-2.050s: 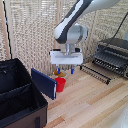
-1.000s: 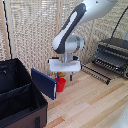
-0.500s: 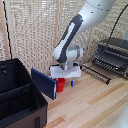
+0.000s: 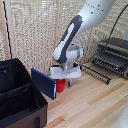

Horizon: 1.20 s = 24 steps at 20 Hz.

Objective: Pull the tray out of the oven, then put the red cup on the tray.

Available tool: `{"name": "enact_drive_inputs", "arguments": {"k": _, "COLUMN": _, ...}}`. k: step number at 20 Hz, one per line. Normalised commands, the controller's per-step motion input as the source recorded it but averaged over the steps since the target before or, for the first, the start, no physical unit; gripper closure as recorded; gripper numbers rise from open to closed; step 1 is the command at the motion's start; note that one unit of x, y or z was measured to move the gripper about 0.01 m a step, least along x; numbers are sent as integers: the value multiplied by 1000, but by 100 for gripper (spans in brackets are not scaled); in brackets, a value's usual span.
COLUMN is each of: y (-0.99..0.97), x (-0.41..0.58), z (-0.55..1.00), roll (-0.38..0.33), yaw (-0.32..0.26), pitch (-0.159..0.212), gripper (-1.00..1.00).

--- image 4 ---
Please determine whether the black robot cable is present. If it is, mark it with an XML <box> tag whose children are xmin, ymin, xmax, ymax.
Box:
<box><xmin>106</xmin><ymin>2</ymin><xmax>128</xmax><ymax>44</ymax></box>

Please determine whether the black fabric storage box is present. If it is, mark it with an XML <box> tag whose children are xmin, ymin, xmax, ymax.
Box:
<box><xmin>0</xmin><ymin>58</ymin><xmax>50</xmax><ymax>128</ymax></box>

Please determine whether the red plastic cup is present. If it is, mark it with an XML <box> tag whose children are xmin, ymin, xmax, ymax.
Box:
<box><xmin>54</xmin><ymin>78</ymin><xmax>67</xmax><ymax>94</ymax></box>

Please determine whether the black vertical pole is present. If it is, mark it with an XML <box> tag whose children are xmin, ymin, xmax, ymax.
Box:
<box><xmin>1</xmin><ymin>0</ymin><xmax>13</xmax><ymax>61</ymax></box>

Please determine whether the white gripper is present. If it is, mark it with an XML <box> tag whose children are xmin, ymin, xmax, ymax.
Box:
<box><xmin>49</xmin><ymin>64</ymin><xmax>83</xmax><ymax>89</ymax></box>

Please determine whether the woven folding screen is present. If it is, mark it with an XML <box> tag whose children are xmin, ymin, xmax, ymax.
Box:
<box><xmin>0</xmin><ymin>0</ymin><xmax>128</xmax><ymax>76</ymax></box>

